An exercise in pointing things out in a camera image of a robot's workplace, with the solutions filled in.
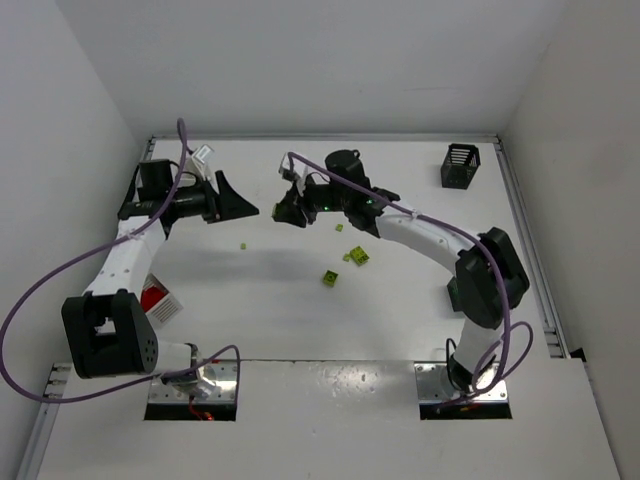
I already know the lime square lego brick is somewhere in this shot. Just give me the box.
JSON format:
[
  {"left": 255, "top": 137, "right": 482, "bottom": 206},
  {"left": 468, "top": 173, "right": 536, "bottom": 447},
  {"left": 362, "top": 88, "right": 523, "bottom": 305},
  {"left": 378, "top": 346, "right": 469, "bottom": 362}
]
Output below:
[{"left": 322, "top": 270, "right": 339, "bottom": 287}]

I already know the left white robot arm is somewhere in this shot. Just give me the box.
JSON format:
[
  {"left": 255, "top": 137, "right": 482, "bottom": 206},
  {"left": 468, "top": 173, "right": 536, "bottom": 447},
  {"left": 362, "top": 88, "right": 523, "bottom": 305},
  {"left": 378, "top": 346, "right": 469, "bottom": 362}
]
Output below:
[{"left": 61, "top": 159, "right": 259, "bottom": 379}]

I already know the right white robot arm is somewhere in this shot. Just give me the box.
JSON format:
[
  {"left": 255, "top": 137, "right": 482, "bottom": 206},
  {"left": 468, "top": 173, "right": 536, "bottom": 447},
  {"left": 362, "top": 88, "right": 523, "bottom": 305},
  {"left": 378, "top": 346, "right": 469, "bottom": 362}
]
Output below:
[{"left": 272, "top": 150, "right": 530, "bottom": 398}]

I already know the black slotted container far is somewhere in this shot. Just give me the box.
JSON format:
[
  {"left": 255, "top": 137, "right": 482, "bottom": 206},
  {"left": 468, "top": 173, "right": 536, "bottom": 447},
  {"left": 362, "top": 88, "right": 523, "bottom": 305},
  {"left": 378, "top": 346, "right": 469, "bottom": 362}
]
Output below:
[{"left": 440, "top": 143, "right": 481, "bottom": 190}]

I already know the black slotted container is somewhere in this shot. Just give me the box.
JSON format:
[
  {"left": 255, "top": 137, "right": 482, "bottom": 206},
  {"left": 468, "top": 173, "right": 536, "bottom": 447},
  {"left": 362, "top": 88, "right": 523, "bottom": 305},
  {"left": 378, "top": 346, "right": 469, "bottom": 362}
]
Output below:
[
  {"left": 447, "top": 278, "right": 462, "bottom": 312},
  {"left": 440, "top": 143, "right": 481, "bottom": 190}
]

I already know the black slotted container near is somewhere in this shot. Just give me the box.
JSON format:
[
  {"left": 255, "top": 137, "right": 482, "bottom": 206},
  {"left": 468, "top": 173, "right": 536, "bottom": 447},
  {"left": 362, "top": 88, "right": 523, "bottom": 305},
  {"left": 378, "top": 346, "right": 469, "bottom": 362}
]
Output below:
[{"left": 447, "top": 278, "right": 462, "bottom": 312}]

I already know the white slotted container near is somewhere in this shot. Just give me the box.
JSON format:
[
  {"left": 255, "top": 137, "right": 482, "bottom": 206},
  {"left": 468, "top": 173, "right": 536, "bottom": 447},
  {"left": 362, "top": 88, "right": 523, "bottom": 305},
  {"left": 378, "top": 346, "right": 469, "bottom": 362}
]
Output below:
[{"left": 141, "top": 273, "right": 183, "bottom": 330}]

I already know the white front platform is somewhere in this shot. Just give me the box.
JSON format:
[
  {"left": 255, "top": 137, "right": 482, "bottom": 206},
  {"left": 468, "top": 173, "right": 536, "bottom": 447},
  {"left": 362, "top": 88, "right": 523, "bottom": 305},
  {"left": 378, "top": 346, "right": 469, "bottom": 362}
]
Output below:
[{"left": 36, "top": 360, "right": 618, "bottom": 479}]

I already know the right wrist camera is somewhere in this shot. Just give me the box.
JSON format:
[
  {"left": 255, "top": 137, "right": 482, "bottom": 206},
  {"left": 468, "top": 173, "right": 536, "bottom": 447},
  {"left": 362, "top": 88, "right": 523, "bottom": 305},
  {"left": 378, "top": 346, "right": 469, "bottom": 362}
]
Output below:
[{"left": 278, "top": 152, "right": 311, "bottom": 195}]

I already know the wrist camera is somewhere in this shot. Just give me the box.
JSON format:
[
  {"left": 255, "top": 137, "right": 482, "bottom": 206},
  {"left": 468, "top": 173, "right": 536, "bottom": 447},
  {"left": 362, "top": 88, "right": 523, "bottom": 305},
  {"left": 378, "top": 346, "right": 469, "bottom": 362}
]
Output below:
[
  {"left": 278, "top": 152, "right": 311, "bottom": 195},
  {"left": 187, "top": 144, "right": 214, "bottom": 181}
]

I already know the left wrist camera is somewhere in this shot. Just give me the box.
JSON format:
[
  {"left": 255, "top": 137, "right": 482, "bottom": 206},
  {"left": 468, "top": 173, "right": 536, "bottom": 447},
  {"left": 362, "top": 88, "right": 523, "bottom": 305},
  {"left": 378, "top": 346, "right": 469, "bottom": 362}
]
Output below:
[{"left": 187, "top": 144, "right": 214, "bottom": 181}]

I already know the black base cable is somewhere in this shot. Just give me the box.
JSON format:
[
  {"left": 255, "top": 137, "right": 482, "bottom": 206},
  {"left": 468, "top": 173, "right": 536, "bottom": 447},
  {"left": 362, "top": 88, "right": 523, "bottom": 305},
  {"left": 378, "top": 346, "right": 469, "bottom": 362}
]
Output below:
[{"left": 443, "top": 337, "right": 464, "bottom": 386}]

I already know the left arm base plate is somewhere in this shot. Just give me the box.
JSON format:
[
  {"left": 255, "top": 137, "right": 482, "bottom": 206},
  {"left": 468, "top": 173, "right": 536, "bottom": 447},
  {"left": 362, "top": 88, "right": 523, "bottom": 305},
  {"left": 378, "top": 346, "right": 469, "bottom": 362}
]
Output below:
[{"left": 147, "top": 360, "right": 238, "bottom": 406}]

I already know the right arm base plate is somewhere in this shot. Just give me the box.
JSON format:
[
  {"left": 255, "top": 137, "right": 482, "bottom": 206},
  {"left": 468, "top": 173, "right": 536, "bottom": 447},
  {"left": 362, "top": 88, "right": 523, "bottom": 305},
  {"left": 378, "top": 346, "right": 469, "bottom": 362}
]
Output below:
[{"left": 414, "top": 362, "right": 509, "bottom": 406}]

